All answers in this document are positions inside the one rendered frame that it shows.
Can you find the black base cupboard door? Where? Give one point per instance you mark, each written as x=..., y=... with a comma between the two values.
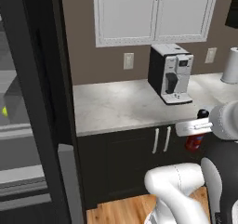
x=176, y=150
x=121, y=165

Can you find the grey fridge shelf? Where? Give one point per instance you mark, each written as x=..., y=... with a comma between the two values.
x=21, y=175
x=15, y=131

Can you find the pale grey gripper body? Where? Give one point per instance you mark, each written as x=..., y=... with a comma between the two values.
x=192, y=127

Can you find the black wall appliance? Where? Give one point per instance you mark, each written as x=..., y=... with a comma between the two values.
x=232, y=6

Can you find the yellow-green item in fridge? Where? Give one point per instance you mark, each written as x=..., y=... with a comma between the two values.
x=4, y=111

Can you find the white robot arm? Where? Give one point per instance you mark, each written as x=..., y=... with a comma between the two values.
x=173, y=184

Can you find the white wall cupboard door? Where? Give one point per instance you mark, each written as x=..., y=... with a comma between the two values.
x=125, y=14
x=182, y=12

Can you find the black fridge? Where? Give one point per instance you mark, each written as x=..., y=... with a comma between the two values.
x=37, y=79

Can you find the white wall socket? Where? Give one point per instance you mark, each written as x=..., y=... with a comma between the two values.
x=210, y=55
x=128, y=61

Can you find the white paper towel roll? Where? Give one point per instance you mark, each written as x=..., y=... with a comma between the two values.
x=231, y=66

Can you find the black and silver coffee machine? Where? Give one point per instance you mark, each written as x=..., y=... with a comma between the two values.
x=169, y=69

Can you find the red ketchup bottle black cap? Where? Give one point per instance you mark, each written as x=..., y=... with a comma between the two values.
x=194, y=142

